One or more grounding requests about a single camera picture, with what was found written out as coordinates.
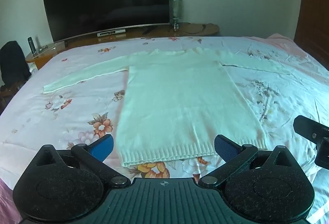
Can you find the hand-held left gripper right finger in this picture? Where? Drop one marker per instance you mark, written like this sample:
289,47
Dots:
225,148

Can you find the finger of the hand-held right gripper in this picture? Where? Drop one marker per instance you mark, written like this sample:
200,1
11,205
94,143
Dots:
305,128

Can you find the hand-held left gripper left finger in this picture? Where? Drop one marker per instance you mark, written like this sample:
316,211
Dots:
103,147

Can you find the white knit sweater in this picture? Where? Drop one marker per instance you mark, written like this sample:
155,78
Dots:
180,100

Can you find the pink floral bed sheet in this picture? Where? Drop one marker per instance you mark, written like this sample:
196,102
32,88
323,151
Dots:
64,116

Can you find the clear glass tray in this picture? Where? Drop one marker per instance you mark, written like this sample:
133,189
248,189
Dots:
44,49

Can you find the silver set-top box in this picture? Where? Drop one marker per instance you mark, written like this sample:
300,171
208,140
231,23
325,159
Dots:
111,32

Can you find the black chair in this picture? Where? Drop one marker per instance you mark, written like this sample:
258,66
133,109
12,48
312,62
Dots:
12,64

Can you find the brown wooden door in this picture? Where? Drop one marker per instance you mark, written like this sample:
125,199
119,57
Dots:
314,3

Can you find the black remote control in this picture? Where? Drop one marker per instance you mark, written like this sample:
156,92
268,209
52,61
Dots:
149,29

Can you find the wooden television stand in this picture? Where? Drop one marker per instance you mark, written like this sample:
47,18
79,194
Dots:
164,32

